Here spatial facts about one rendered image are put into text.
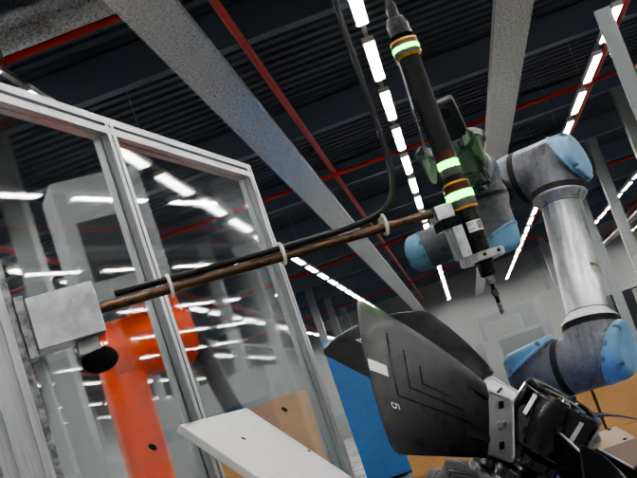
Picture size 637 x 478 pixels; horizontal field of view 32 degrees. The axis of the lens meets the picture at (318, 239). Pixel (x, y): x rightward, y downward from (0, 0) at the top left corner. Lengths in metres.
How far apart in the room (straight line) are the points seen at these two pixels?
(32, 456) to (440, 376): 0.53
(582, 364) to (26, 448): 1.18
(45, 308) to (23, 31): 9.07
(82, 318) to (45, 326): 0.05
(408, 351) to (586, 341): 0.87
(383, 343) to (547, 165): 1.05
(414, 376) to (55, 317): 0.47
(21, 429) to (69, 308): 0.17
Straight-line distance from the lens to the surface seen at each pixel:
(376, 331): 1.43
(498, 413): 1.56
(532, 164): 2.41
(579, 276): 2.32
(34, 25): 10.50
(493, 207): 2.06
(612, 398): 9.19
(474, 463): 1.61
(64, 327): 1.51
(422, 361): 1.45
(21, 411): 1.50
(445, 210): 1.70
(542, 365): 2.31
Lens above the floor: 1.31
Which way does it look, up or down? 9 degrees up
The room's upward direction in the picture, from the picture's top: 19 degrees counter-clockwise
